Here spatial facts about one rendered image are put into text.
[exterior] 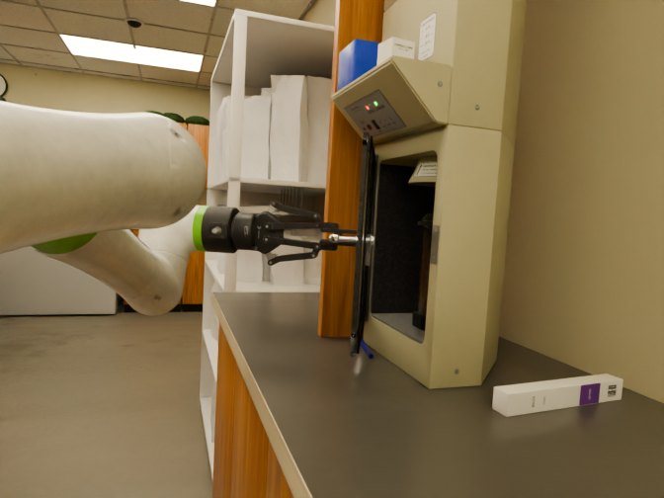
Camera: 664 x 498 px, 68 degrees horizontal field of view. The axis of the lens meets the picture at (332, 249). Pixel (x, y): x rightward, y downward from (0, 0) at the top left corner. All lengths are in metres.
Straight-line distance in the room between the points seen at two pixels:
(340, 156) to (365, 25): 0.32
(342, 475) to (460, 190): 0.52
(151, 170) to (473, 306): 0.65
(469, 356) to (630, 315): 0.36
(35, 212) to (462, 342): 0.76
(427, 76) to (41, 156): 0.67
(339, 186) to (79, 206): 0.88
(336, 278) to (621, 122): 0.70
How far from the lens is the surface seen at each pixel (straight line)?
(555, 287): 1.30
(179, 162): 0.51
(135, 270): 0.85
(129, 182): 0.43
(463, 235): 0.91
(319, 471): 0.64
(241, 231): 0.96
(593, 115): 1.27
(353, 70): 1.06
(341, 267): 1.21
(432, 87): 0.89
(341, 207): 1.19
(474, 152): 0.92
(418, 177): 1.00
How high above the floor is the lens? 1.25
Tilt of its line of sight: 4 degrees down
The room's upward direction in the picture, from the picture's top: 3 degrees clockwise
